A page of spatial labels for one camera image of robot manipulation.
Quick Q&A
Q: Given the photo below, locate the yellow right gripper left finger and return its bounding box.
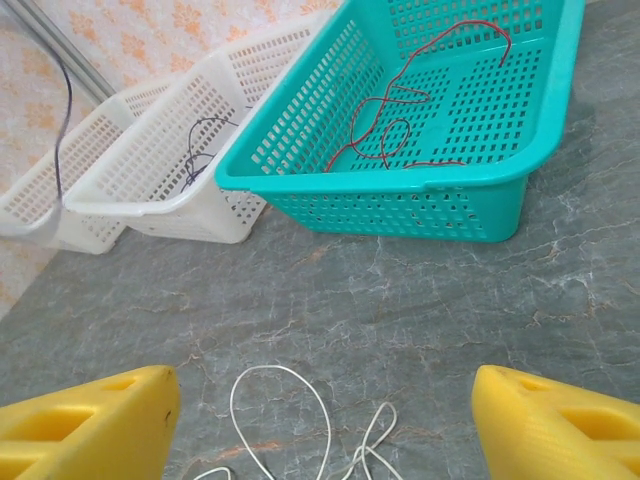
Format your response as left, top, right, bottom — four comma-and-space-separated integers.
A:
0, 364, 182, 480

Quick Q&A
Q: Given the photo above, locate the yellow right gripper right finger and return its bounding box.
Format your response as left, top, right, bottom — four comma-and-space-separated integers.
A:
471, 364, 640, 480

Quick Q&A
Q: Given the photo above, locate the white cable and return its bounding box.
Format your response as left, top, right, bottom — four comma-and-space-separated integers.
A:
191, 363, 402, 480

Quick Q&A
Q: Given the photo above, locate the purple cable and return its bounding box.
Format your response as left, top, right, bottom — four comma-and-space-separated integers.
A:
48, 27, 242, 204

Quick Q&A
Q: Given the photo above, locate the red cable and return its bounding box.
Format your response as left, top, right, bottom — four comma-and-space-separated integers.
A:
323, 19, 513, 174

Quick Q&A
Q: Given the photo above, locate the white plastic basket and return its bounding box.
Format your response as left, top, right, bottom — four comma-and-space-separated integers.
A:
0, 73, 187, 256
63, 8, 342, 246

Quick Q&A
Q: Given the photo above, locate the teal plastic basket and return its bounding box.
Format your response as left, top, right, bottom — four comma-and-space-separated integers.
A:
213, 0, 587, 245

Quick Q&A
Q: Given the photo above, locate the metal pole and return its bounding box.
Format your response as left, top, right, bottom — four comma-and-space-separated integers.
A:
3, 0, 120, 102

